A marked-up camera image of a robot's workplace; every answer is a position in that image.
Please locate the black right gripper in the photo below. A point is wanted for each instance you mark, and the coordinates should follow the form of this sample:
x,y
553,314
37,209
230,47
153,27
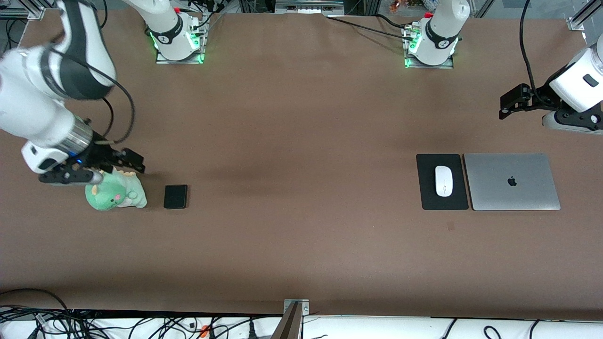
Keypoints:
x,y
101,151

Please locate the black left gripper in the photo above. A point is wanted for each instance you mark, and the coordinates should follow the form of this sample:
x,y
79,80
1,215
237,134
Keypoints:
x,y
540,96

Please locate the black smartphone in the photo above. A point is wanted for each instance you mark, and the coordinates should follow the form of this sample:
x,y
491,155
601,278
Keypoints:
x,y
175,197

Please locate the white computer mouse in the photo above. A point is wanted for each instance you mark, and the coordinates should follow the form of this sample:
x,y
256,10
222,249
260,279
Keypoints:
x,y
444,181

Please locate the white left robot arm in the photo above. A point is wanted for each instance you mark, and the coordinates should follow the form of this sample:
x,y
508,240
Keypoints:
x,y
443,28

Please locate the black mouse pad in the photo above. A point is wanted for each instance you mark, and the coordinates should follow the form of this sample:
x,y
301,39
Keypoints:
x,y
426,188

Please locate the green dinosaur plush toy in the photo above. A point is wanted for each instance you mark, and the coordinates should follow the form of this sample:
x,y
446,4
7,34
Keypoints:
x,y
113,195

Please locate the silver closed laptop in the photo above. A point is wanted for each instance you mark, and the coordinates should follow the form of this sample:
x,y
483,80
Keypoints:
x,y
511,181

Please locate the orange clip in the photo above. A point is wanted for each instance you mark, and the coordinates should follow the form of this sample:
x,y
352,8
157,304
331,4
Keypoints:
x,y
204,330

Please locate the grey power strip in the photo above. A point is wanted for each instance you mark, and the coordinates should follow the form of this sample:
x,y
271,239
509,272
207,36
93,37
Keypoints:
x,y
308,5

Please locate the white board below table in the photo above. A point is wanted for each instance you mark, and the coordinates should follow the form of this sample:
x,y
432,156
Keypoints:
x,y
377,329

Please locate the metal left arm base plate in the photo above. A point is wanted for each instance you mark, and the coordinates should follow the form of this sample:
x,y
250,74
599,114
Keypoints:
x,y
426,66

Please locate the aluminium frame profile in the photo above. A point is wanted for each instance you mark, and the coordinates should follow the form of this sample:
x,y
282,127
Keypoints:
x,y
582,19
21,13

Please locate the metal bracket post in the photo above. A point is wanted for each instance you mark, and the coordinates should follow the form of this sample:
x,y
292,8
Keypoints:
x,y
293,320

